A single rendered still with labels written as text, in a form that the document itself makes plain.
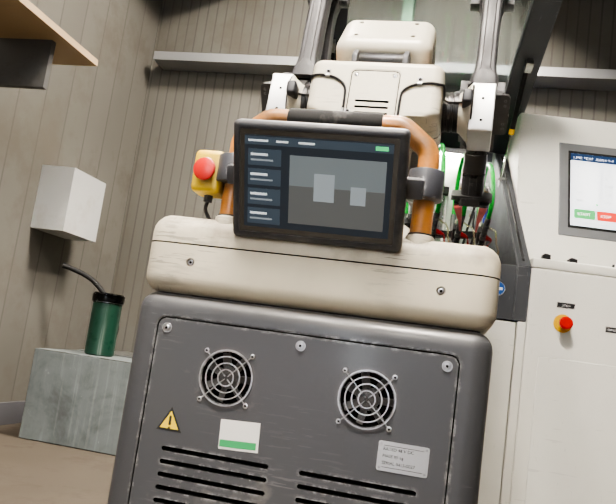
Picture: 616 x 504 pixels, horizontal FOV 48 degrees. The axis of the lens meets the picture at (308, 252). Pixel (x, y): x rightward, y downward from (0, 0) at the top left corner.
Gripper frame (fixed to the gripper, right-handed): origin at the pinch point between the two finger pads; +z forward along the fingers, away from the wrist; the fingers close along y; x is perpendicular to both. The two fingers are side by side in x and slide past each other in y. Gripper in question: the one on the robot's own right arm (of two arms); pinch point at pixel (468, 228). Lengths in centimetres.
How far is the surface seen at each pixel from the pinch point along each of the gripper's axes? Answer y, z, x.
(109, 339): 174, 108, -111
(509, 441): -17, 59, 3
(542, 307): -22.9, 25.5, -15.3
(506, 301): -12.8, 24.5, -14.1
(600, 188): -41, 0, -64
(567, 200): -31, 4, -59
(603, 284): -39.0, 18.8, -21.5
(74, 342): 235, 146, -171
